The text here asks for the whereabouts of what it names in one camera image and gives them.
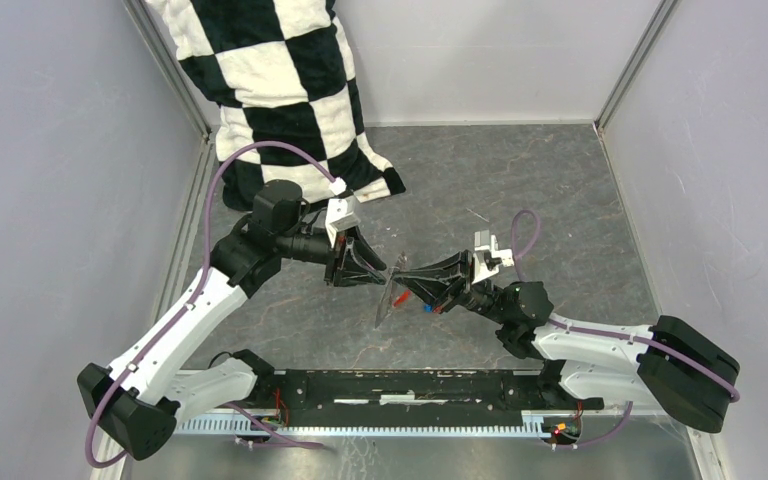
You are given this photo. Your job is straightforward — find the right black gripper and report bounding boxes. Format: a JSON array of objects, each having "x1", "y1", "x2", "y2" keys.
[{"x1": 392, "y1": 250, "x2": 510, "y2": 327}]

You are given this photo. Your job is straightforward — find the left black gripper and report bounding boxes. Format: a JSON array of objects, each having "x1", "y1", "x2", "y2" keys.
[{"x1": 277, "y1": 225, "x2": 386, "y2": 290}]

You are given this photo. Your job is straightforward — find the key with red tag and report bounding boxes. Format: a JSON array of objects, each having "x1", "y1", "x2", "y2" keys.
[{"x1": 392, "y1": 290, "x2": 412, "y2": 307}]

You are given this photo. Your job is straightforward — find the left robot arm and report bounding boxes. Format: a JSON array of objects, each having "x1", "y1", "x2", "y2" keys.
[{"x1": 77, "y1": 179, "x2": 387, "y2": 468}]

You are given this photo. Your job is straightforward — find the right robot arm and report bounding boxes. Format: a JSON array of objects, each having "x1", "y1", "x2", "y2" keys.
[{"x1": 393, "y1": 249, "x2": 740, "y2": 433}]

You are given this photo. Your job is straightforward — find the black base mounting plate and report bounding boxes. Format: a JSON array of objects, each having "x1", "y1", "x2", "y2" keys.
[{"x1": 236, "y1": 369, "x2": 605, "y2": 427}]

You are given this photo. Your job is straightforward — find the black white checkered blanket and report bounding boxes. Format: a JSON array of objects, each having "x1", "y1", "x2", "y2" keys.
[{"x1": 151, "y1": 1, "x2": 406, "y2": 211}]

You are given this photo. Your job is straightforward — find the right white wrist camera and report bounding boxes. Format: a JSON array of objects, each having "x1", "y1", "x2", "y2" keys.
[{"x1": 471, "y1": 230, "x2": 514, "y2": 284}]

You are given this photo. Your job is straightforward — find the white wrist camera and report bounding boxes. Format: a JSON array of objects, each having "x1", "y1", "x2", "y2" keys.
[
  {"x1": 471, "y1": 230, "x2": 514, "y2": 284},
  {"x1": 325, "y1": 178, "x2": 360, "y2": 247}
]

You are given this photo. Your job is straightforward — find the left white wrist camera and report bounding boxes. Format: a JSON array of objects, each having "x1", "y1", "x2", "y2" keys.
[{"x1": 325, "y1": 178, "x2": 360, "y2": 247}]

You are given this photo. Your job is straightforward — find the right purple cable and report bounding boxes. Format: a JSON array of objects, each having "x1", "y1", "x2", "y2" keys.
[{"x1": 509, "y1": 209, "x2": 742, "y2": 450}]

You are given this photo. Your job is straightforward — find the white slotted cable duct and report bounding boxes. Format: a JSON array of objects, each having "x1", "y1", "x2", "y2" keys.
[{"x1": 175, "y1": 412, "x2": 550, "y2": 440}]

